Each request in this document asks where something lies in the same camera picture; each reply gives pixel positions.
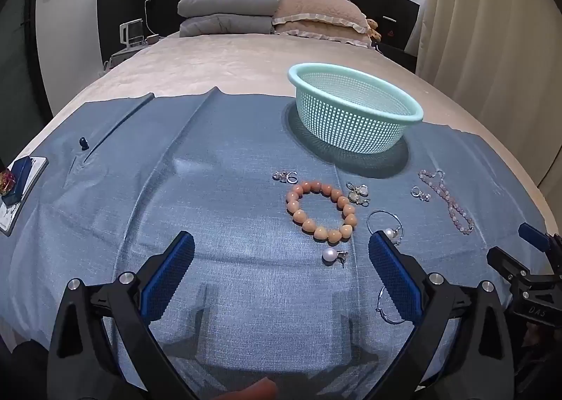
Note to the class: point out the beige curtain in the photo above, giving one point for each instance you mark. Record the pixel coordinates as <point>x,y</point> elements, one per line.
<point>483,31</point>

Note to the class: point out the black headboard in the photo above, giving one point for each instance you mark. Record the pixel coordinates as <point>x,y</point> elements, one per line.
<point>131,0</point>

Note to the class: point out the dark glass door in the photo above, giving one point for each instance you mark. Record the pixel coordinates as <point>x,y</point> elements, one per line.
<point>17,75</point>

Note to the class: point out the mint green plastic basket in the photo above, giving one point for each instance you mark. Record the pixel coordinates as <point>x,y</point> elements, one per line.
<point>351,128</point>

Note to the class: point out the small dark blue knob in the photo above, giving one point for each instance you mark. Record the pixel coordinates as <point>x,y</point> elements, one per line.
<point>83,143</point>

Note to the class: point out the pink frilled pillow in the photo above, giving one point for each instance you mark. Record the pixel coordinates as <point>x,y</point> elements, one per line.
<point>316,7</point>
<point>325,36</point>

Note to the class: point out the silver hoop with pearl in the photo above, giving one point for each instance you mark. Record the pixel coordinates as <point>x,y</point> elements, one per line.
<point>389,233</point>

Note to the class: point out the dark blue small box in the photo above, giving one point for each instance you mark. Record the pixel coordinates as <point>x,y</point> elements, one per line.
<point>19,176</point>

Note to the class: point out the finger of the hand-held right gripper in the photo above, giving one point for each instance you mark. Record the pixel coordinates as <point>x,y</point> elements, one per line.
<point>533,233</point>
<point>505,261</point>

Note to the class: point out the colourful glitter ball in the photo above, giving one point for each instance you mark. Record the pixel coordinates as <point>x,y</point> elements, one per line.
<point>6,182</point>

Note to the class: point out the person's left hand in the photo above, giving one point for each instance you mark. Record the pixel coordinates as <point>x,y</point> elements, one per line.
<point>250,391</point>

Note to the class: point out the brown teddy bear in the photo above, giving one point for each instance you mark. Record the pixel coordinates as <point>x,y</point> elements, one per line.
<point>374,29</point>

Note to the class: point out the pearl earring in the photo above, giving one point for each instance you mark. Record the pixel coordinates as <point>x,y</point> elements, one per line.
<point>329,255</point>

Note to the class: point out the folded grey quilt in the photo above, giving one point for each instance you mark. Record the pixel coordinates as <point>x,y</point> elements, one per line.
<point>228,5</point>

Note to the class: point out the small silver hoop earrings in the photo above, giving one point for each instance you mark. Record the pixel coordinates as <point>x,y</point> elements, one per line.
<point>420,193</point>

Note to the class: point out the silver clip earrings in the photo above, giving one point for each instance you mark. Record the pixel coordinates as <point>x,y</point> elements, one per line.
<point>284,176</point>

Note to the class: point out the plain silver hoop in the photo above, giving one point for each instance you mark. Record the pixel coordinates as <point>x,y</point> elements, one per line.
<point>381,311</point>

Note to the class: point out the white flat card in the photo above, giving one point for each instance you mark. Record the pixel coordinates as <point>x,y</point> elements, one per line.
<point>35,176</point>

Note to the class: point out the silver drop earrings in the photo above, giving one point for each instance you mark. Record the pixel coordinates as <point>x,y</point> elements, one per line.
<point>356,194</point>

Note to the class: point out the white cup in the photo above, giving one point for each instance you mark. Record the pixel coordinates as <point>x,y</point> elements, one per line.
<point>153,38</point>

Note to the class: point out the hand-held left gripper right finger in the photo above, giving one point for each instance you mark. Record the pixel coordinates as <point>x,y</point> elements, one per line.
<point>393,272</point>

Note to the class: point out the black nightstand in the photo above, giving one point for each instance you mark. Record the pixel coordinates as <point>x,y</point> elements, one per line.
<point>397,55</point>

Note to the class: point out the blue cloth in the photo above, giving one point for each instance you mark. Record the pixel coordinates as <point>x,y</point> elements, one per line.
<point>219,215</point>

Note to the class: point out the white electric kettle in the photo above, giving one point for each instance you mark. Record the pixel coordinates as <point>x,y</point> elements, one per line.
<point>131,33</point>

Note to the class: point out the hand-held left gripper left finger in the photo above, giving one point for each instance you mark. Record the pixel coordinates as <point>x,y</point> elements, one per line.
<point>169,277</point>

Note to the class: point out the white nightstand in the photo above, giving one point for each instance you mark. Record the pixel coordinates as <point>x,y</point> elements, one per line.
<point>120,55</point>

